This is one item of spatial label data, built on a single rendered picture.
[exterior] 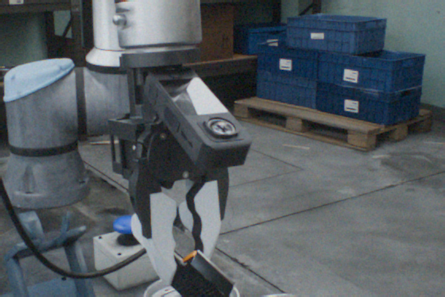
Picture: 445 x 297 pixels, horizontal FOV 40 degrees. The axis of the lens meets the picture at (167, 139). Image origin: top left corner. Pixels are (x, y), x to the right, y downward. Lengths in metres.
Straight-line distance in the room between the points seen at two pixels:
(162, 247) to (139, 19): 0.20
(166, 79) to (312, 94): 4.08
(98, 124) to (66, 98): 0.07
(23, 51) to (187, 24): 4.17
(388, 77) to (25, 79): 3.37
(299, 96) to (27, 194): 3.75
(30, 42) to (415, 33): 2.91
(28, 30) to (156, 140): 4.17
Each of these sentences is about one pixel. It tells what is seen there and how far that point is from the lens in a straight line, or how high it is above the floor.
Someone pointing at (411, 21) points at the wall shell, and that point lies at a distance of 5.15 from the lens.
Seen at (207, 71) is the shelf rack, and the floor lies 0.39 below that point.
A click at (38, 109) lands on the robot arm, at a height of 0.96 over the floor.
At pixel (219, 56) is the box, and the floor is 0.48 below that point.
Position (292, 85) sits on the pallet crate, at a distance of 4.67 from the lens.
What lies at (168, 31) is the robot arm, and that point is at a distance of 0.52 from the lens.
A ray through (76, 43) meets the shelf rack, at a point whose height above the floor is 0.69.
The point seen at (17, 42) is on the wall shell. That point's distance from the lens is 4.66.
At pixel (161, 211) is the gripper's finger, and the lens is 0.54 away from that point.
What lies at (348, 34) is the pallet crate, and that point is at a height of 0.71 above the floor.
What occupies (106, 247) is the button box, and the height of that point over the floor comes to 0.85.
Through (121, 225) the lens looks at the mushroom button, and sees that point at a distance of 0.78.
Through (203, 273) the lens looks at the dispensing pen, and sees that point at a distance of 0.56.
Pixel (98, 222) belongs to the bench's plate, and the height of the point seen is 0.80.
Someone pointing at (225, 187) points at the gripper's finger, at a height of 0.99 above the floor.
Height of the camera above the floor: 1.19
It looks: 16 degrees down
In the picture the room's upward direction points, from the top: 1 degrees counter-clockwise
